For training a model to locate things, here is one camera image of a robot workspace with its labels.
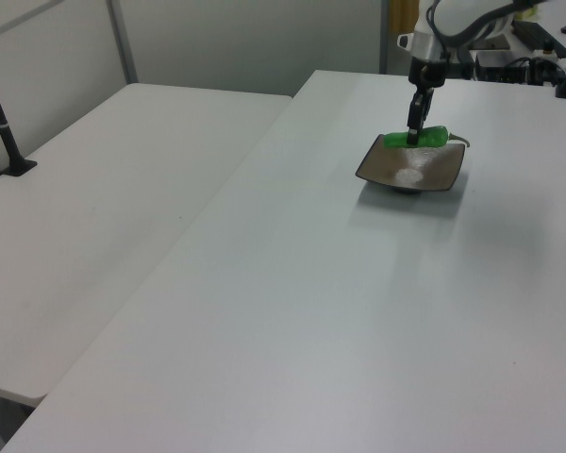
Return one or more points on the brown square ceramic plate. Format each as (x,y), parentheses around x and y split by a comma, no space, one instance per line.
(405,170)

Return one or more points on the yellow-green cloth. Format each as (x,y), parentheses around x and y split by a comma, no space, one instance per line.
(403,14)

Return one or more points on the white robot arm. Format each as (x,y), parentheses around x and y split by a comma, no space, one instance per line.
(453,14)

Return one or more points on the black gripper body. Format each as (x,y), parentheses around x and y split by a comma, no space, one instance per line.
(427,71)

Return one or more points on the grey metal partition post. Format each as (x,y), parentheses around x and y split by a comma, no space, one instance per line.
(384,35)
(122,38)

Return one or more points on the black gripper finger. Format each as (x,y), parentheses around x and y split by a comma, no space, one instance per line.
(415,118)
(429,101)

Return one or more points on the green chili pepper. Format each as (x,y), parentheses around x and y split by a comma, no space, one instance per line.
(434,138)

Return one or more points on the black electronics box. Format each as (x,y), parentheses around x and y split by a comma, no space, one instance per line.
(495,66)

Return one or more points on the black flat device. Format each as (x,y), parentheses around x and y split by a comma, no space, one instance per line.
(537,35)

